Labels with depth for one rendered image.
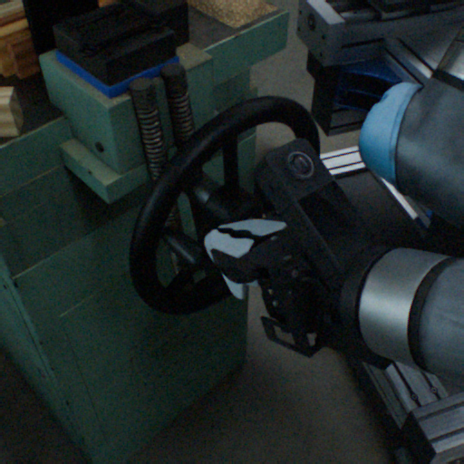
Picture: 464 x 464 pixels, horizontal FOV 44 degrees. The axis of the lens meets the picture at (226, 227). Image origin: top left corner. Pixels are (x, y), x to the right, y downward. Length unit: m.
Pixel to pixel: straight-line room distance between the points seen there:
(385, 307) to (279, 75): 2.09
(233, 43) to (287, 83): 1.57
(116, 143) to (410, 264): 0.35
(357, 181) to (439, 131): 1.22
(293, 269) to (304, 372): 1.07
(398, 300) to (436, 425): 0.87
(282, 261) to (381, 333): 0.10
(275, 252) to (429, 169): 0.13
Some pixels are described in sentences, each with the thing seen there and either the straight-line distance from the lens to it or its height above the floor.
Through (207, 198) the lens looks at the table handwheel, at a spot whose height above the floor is 0.83.
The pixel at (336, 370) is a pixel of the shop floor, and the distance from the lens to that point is 1.50.
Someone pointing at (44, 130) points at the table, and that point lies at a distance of 0.68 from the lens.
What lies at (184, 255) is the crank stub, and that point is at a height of 0.87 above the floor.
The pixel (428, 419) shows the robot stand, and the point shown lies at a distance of 1.23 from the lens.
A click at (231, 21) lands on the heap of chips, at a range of 0.84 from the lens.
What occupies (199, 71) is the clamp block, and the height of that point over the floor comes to 0.95.
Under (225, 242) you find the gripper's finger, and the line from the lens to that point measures 0.51.
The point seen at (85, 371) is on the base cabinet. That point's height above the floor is 0.42.
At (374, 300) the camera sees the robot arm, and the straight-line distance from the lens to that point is 0.38.
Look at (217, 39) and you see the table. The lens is 0.81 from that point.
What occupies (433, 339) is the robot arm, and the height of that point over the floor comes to 1.01.
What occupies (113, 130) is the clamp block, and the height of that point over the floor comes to 0.93.
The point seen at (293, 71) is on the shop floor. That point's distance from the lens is 2.46.
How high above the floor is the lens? 1.29
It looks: 47 degrees down
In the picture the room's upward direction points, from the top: straight up
